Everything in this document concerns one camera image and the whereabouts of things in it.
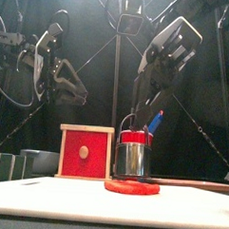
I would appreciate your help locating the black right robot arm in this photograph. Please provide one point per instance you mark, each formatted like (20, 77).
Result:
(191, 7)

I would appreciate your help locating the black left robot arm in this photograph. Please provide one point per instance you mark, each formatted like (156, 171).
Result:
(9, 39)

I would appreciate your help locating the wooden drawer box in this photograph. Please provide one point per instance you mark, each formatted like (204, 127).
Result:
(87, 128)

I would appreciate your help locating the red drawer with wooden knob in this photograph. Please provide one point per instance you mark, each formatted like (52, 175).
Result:
(83, 156)

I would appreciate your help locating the grey bowl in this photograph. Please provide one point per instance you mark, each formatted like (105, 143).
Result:
(42, 161)

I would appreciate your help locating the flat red dough disc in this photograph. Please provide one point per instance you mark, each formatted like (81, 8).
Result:
(131, 187)

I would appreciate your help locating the blue plastic tool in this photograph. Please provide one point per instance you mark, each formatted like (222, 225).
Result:
(155, 121)

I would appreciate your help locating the green white striped box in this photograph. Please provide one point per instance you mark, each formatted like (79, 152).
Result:
(9, 166)

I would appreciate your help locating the brown wooden board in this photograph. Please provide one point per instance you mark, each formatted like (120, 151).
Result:
(195, 184)

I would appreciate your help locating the white cutting board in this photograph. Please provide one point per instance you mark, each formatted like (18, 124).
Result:
(83, 203)

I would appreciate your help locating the vertical black frame pole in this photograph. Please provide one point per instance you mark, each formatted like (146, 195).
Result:
(116, 81)

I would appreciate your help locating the black overhead camera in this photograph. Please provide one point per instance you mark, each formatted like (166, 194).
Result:
(130, 24)

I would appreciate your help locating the slanted black frame pole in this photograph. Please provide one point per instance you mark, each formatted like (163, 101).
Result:
(223, 81)

